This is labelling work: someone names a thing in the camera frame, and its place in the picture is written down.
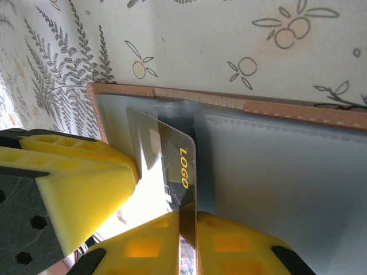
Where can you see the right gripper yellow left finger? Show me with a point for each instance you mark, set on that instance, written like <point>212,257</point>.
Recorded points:
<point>137,249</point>

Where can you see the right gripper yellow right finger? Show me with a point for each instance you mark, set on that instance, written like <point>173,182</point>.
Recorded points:
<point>243,252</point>

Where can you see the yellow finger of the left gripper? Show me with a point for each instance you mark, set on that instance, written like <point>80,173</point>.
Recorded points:
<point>86,194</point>
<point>71,154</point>

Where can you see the wooden tray box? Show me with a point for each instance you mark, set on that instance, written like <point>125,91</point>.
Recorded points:
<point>272,186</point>

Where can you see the black card yellow logo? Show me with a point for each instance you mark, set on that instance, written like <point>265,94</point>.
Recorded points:
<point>183,166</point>

